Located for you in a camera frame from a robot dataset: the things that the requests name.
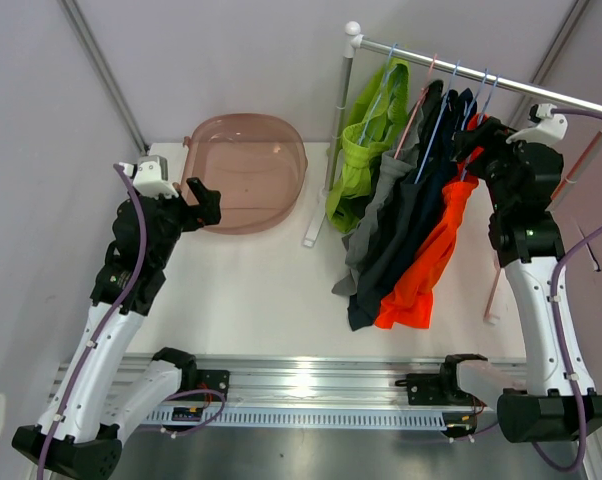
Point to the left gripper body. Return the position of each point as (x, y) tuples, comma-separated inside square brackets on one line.
[(186, 217)]

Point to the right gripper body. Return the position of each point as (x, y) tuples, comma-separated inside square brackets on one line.
[(492, 139)]

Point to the blue hanger of orange shorts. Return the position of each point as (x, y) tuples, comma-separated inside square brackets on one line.
[(479, 120)]

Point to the blue hanger of navy shorts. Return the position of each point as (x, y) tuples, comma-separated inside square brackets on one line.
[(472, 108)]

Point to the navy blue shorts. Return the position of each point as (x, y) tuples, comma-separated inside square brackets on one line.
[(421, 204)]

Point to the dark grey shorts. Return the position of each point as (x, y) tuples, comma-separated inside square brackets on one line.
[(364, 305)]

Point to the orange shorts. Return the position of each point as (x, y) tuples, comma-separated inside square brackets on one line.
[(410, 303)]

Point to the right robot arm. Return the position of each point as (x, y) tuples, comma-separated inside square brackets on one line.
[(558, 400)]

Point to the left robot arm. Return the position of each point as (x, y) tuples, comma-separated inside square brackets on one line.
[(82, 433)]

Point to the light grey shorts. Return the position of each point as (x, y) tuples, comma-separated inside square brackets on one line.
[(360, 244)]

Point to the lime green shorts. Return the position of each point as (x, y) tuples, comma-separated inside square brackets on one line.
[(377, 118)]

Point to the pink translucent plastic basin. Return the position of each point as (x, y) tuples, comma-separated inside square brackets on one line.
[(256, 161)]

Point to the metal clothes rack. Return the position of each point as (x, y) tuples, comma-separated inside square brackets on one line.
[(355, 41)]

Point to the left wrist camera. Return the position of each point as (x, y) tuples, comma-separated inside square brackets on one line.
[(150, 177)]

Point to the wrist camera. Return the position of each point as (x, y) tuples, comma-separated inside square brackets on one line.
[(547, 127), (150, 177)]

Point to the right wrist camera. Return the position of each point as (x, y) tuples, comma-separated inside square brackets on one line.
[(547, 127)]

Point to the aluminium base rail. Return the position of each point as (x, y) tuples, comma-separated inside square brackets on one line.
[(294, 383)]

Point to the white slotted cable duct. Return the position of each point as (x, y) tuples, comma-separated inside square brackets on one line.
[(393, 419)]

